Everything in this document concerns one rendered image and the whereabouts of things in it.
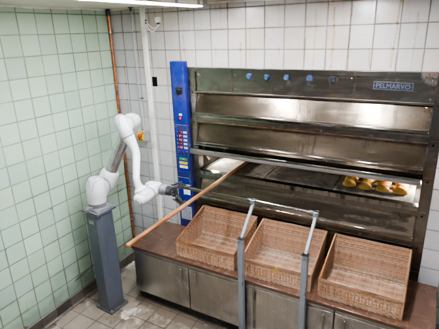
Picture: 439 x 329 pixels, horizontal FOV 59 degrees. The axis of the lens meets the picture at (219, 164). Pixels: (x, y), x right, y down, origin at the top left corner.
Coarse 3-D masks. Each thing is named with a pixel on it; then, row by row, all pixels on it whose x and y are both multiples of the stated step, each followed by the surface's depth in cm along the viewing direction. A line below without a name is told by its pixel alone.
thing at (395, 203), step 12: (240, 180) 334; (252, 180) 329; (264, 180) 325; (312, 192) 305; (324, 192) 300; (336, 192) 297; (348, 192) 296; (384, 204) 280; (396, 204) 276; (408, 204) 273
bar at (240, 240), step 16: (208, 192) 308; (288, 208) 277; (240, 240) 278; (240, 256) 283; (304, 256) 256; (240, 272) 288; (304, 272) 260; (240, 288) 292; (304, 288) 264; (240, 304) 297; (304, 304) 268; (240, 320) 302; (304, 320) 275
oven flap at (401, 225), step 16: (224, 192) 347; (240, 192) 339; (256, 192) 332; (272, 192) 326; (272, 208) 325; (304, 208) 312; (320, 208) 307; (336, 208) 301; (352, 208) 295; (368, 208) 290; (336, 224) 298; (352, 224) 295; (368, 224) 289; (384, 224) 284; (400, 224) 279
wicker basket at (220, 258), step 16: (208, 208) 356; (192, 224) 344; (224, 224) 349; (240, 224) 341; (256, 224) 334; (176, 240) 324; (192, 240) 348; (208, 240) 349; (224, 240) 349; (192, 256) 321; (208, 256) 312; (224, 256) 305
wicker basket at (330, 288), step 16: (352, 240) 296; (368, 240) 291; (336, 256) 303; (352, 256) 297; (368, 256) 291; (384, 256) 286; (336, 272) 299; (352, 272) 297; (368, 272) 292; (400, 272) 281; (320, 288) 275; (336, 288) 264; (352, 288) 258; (368, 288) 279; (384, 288) 279; (400, 288) 278; (352, 304) 262; (368, 304) 263; (384, 304) 251; (400, 304) 245; (400, 320) 248
